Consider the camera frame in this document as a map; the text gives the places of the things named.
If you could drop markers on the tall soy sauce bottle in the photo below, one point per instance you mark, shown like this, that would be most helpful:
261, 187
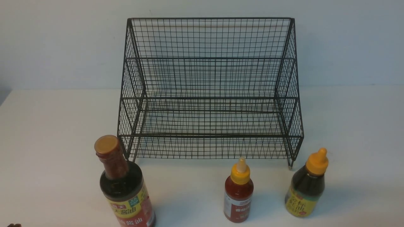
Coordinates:
123, 185

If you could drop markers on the dark oil bottle yellow cap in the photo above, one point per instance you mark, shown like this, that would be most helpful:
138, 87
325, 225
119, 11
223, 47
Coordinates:
307, 185

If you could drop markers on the small red sauce bottle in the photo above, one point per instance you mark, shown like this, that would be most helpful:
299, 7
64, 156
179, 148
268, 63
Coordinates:
238, 192

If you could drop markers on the black wire mesh shelf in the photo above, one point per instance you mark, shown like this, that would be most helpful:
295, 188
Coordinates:
210, 88

